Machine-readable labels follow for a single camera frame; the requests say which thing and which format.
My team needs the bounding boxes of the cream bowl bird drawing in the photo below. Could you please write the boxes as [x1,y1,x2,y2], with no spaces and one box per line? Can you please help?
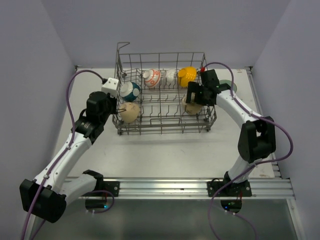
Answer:
[119,102,140,124]

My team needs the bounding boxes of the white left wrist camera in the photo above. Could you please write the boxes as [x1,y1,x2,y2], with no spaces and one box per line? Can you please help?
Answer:
[101,77,120,98]

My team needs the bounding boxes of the mint green flower bowl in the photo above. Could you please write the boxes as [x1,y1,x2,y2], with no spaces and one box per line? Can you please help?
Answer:
[219,79,238,93]

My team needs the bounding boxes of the small white bowl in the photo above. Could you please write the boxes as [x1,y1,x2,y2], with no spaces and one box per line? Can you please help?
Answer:
[164,69,176,86]

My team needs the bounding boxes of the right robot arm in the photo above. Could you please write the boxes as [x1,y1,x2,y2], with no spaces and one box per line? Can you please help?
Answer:
[185,69,276,197]

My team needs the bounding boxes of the aluminium side rail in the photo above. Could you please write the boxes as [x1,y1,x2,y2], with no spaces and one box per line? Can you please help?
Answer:
[238,69,277,166]

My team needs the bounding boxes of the grey wire dish rack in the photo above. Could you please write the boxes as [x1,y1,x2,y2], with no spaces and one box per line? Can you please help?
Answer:
[112,41,217,136]

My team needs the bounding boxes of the aluminium front rail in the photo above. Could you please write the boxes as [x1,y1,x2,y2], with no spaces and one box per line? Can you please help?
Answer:
[104,177,295,200]

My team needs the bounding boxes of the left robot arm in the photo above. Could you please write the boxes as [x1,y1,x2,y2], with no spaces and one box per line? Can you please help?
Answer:
[19,91,117,223]

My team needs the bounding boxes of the white bowl orange pattern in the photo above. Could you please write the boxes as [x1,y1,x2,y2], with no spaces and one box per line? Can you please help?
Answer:
[142,68,161,88]

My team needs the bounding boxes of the beige bowl olive drawing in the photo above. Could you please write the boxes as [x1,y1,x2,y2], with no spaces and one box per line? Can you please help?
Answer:
[181,95,202,115]

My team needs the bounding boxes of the teal and white bowl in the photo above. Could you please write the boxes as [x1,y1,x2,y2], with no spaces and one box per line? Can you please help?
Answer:
[119,81,141,102]

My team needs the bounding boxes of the yellow ribbed bowl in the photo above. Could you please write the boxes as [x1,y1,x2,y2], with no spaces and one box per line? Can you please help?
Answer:
[177,66,197,87]

